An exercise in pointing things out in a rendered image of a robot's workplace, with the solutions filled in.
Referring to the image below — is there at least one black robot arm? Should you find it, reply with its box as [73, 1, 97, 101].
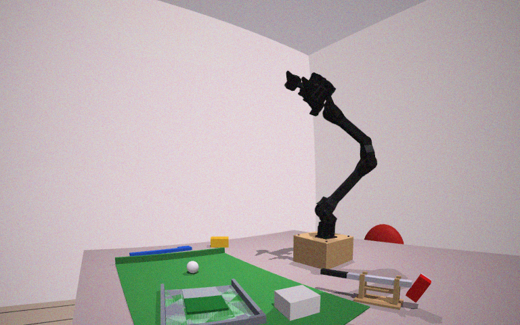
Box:
[309, 72, 377, 240]

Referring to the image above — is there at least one white cube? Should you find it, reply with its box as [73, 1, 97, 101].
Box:
[274, 285, 321, 321]

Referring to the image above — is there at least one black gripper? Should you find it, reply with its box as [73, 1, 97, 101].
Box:
[284, 71, 328, 105]

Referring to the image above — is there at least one white golf ball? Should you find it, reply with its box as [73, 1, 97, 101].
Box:
[187, 261, 198, 273]

